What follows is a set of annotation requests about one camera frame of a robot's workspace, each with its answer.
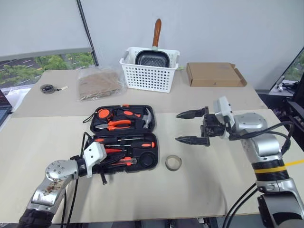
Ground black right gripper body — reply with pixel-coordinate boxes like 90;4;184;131
200;106;226;147

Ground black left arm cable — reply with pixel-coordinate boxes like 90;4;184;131
60;132;96;225

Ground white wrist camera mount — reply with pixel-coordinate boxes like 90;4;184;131
82;142;107;179
213;96;236;140

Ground clear bag of brown sticks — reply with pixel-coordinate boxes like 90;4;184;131
76;67;124;103

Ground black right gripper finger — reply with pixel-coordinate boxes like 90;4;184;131
174;135;210;147
176;107;206;120

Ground black orange handled screwdriver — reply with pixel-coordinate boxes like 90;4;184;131
104;141;156;150

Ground grey tape roll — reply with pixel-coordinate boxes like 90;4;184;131
165;154;182;171

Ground orange black utility knife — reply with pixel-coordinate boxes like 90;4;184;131
110;157;139;167

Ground black office desk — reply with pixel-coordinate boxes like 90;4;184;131
258;76;304;152

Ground flat brown cardboard box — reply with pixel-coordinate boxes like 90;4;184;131
186;62;248;88

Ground black tool case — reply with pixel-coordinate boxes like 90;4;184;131
83;104;160;175

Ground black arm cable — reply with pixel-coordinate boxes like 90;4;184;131
60;132;96;225
224;120;295;228

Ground small black round keychain object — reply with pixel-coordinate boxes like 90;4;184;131
39;84;69;95

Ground orange handled pliers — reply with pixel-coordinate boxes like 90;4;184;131
95;119;133;132

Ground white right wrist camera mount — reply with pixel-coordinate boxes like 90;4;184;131
213;96;236;140

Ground beige table cover sheet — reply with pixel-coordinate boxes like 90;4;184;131
11;68;274;119
0;108;304;224

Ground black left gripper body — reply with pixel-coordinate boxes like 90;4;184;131
92;155;114;185

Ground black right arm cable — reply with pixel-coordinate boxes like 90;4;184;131
224;120;295;228

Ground thin orange handled screwdriver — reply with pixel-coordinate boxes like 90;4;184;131
94;135;145;143

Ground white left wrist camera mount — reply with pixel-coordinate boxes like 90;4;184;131
82;142;107;179

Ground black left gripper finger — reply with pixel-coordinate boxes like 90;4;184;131
102;163;124;171
104;152;127;163

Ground black diagonal window pole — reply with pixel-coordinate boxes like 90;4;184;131
76;0;99;67

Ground claw hammer black orange handle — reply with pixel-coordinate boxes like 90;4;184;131
114;108;154;130

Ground white perforated plastic basket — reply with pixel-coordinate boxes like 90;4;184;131
119;47;181;94

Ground small red precision screwdriver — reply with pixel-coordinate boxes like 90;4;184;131
105;147;125;154

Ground square pan wooden handle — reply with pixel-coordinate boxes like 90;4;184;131
134;19;171;68

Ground orange black tape measure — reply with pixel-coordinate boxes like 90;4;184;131
82;108;115;124

